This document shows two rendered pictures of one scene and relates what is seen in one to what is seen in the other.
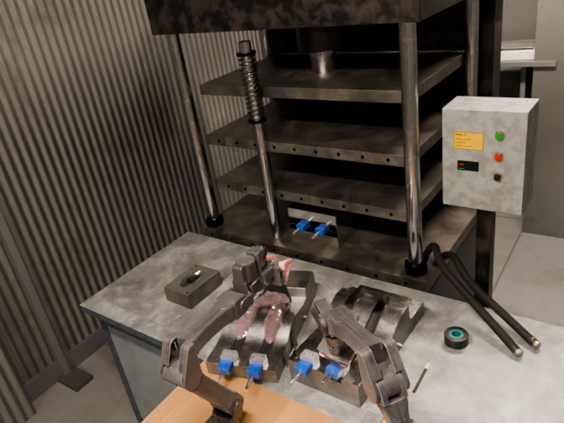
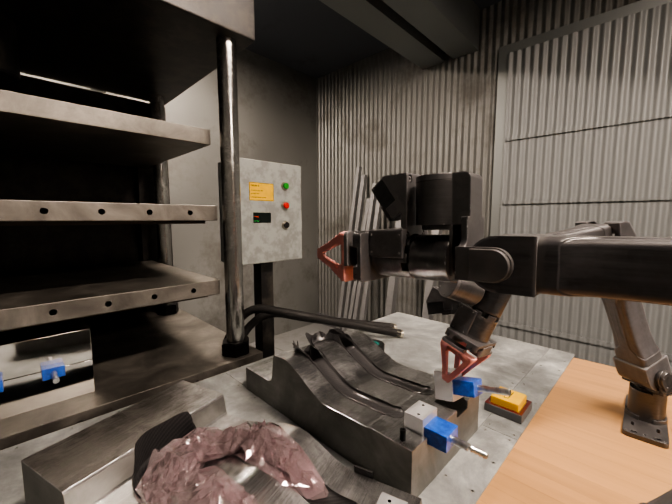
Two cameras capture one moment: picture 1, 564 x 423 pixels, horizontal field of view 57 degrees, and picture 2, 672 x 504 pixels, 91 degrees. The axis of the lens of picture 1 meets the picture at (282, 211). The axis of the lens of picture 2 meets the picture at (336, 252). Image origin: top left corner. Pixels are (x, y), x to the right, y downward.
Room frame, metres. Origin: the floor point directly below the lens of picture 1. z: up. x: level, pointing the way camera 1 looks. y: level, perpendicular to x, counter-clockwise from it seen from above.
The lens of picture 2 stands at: (1.39, 0.54, 1.25)
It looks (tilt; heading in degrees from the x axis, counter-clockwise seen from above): 6 degrees down; 275
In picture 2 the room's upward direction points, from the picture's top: straight up
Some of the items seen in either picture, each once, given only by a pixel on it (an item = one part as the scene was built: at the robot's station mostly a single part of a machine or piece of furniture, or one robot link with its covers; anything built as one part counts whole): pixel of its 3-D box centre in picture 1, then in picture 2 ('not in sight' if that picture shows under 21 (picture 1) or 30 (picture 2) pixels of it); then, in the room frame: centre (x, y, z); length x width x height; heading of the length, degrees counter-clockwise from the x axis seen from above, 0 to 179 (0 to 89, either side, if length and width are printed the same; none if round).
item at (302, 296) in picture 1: (264, 319); (222, 497); (1.59, 0.13, 0.86); 0.50 x 0.26 x 0.11; 157
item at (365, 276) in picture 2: (262, 277); (394, 255); (1.35, 0.09, 1.20); 0.10 x 0.07 x 0.07; 52
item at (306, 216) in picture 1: (338, 205); (19, 348); (2.39, -0.29, 0.87); 0.50 x 0.27 x 0.17; 140
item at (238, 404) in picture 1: (227, 406); not in sight; (1.15, 0.26, 0.90); 0.09 x 0.06 x 0.06; 52
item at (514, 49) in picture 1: (520, 49); not in sight; (3.40, -1.70, 1.27); 0.31 x 0.29 x 0.08; 52
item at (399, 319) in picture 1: (359, 330); (349, 380); (1.43, -0.20, 0.87); 0.50 x 0.26 x 0.14; 140
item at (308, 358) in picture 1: (301, 370); (446, 436); (1.26, 0.02, 0.89); 0.13 x 0.05 x 0.05; 141
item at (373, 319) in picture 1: (353, 321); (351, 363); (1.42, -0.18, 0.92); 0.35 x 0.16 x 0.09; 140
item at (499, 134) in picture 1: (483, 270); (264, 336); (1.83, -0.81, 0.74); 0.30 x 0.22 x 1.47; 50
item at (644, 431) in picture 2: not in sight; (646, 403); (0.77, -0.21, 0.84); 0.20 x 0.07 x 0.08; 52
